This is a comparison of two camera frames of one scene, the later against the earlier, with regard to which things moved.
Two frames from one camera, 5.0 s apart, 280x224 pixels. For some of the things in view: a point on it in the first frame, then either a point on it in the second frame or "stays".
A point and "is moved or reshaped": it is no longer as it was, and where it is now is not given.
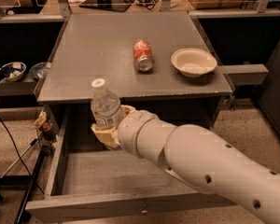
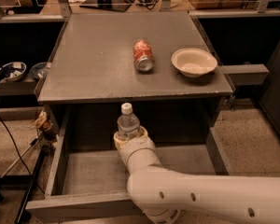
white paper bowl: x=193 y=63 stays
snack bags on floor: x=46 y=131 stays
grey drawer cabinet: x=158 y=62 stays
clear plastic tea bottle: x=105 y=105 is moved or reshaped
